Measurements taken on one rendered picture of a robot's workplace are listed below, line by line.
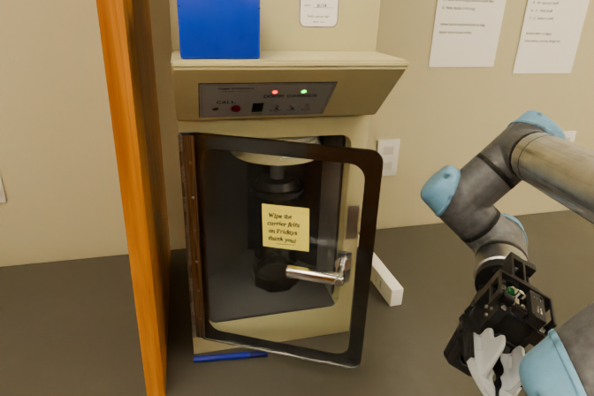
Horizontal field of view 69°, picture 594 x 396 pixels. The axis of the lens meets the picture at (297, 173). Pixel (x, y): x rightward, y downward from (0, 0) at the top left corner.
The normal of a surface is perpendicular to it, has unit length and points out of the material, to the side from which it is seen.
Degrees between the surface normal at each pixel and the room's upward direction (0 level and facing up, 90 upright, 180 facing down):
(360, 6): 90
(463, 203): 73
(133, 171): 90
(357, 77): 135
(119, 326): 0
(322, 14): 90
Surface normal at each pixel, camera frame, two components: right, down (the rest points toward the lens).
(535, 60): 0.25, 0.36
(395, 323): 0.03, -0.93
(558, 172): -0.95, -0.31
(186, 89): 0.15, 0.92
